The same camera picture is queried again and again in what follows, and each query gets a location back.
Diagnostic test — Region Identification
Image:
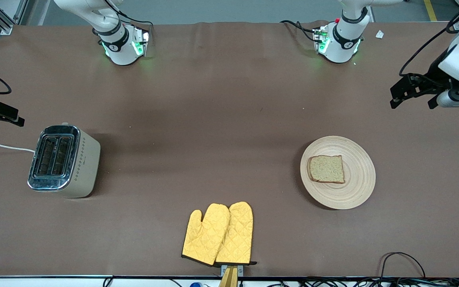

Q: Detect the chrome and beige toaster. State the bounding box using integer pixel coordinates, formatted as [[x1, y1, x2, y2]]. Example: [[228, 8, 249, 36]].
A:
[[27, 123, 101, 199]]

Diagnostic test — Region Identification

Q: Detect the wooden stick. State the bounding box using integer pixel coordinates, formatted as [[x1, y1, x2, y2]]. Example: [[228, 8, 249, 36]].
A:
[[219, 266, 239, 287]]

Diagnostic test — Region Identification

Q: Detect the round wooden plate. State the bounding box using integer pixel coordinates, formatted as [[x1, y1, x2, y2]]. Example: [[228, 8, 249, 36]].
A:
[[300, 136, 376, 210]]

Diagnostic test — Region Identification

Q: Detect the small metal bracket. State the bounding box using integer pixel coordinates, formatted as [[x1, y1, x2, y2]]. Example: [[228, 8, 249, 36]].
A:
[[221, 264, 243, 276]]

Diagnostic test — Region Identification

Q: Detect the white toaster power cable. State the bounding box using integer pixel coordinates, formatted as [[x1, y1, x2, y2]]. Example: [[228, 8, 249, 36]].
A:
[[0, 143, 35, 153]]

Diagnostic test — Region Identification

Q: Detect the black looped cable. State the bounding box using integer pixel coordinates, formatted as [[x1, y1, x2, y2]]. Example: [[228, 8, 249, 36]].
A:
[[380, 252, 426, 279]]

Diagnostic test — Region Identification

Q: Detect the brown toast slice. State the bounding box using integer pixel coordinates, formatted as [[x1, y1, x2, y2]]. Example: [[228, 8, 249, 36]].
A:
[[308, 155, 345, 184]]

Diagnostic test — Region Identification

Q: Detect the green-lit base connector board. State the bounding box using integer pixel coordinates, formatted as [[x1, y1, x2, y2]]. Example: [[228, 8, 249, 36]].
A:
[[313, 25, 330, 54], [132, 26, 150, 57]]

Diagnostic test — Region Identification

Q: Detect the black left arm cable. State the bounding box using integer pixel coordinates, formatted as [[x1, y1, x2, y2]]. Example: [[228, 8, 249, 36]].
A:
[[399, 2, 459, 77]]

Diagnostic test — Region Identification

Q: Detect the brown table cover sheet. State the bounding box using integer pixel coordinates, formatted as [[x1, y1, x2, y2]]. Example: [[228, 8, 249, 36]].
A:
[[0, 20, 459, 278]]

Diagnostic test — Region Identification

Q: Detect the yellow quilted oven mitt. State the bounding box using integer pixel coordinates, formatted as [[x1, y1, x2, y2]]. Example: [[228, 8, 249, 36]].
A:
[[215, 202, 257, 266], [182, 203, 230, 266]]

